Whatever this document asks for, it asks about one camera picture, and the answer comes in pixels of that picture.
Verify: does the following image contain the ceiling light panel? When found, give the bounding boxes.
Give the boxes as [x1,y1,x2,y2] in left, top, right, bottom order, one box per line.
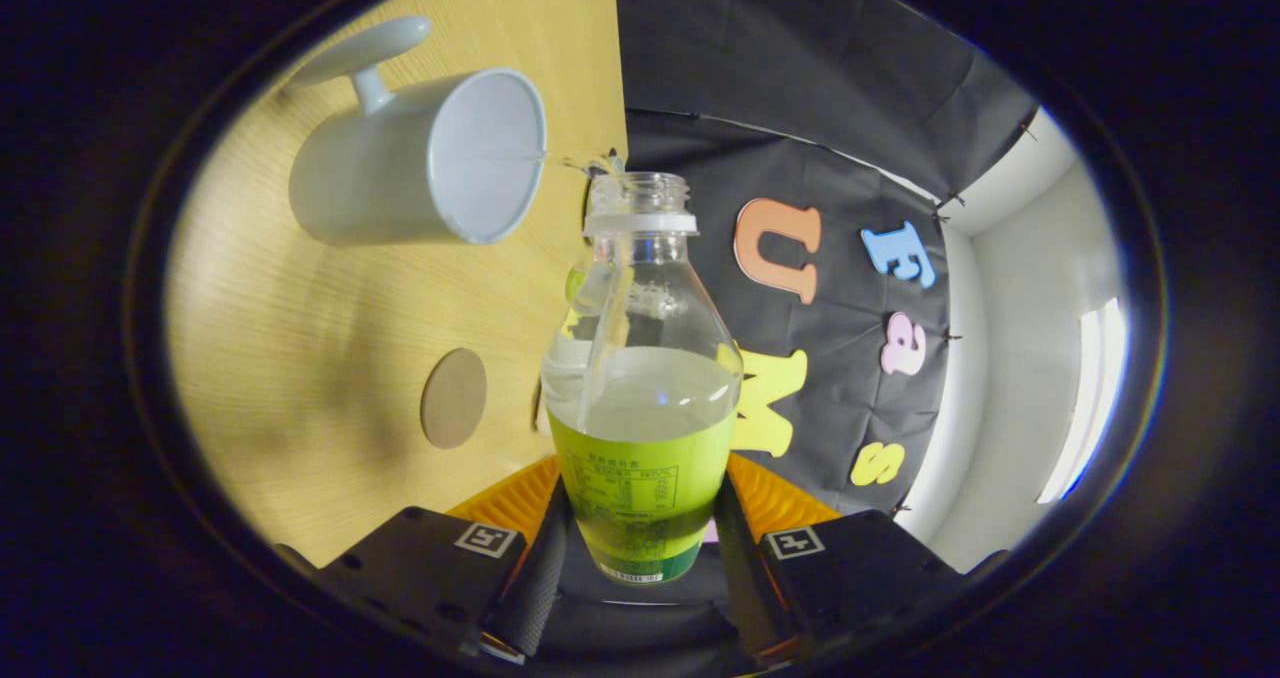
[1037,296,1129,505]

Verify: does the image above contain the round brown coaster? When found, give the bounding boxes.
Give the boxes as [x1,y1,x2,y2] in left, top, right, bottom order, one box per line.
[420,347,489,450]

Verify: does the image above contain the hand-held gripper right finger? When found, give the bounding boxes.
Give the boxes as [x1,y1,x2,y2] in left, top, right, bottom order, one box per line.
[714,453,1011,661]

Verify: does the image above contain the white cup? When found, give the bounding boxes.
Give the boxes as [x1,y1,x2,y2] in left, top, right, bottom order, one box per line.
[288,15,549,249]

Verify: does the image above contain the black backdrop cloth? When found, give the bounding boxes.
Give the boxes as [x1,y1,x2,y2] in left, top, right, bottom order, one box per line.
[612,0,1041,519]

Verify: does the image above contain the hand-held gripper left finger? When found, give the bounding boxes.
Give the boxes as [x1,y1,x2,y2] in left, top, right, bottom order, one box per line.
[318,455,573,661]

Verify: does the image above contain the clear juice bottle green label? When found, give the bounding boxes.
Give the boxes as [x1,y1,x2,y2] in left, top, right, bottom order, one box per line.
[540,171,745,587]

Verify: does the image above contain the wooden table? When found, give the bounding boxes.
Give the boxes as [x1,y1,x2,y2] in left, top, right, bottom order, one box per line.
[165,0,629,569]

